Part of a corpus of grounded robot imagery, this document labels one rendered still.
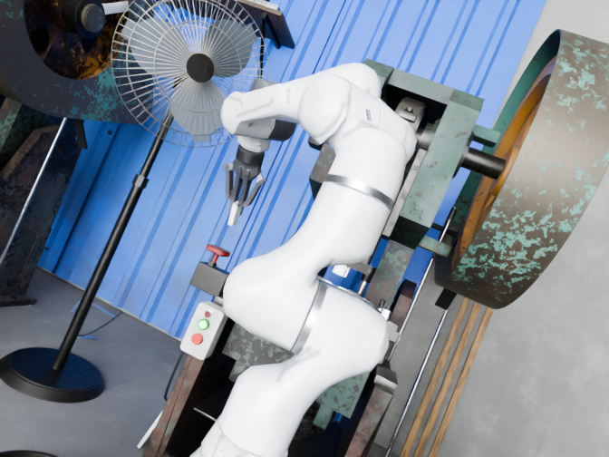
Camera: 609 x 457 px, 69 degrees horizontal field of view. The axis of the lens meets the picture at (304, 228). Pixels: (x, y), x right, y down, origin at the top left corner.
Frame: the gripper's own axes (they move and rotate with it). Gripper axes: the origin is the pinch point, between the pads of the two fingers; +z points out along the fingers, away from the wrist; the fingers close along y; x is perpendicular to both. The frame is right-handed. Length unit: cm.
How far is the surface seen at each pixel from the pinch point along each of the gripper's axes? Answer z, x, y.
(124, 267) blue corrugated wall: 114, 93, -102
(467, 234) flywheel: -5, 53, 67
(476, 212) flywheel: -11, 62, 67
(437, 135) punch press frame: -37, 29, 43
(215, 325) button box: 20.0, -22.8, 12.2
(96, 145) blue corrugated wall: 57, 119, -156
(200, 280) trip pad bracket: 17.7, -11.9, 0.2
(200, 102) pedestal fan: -16, 43, -43
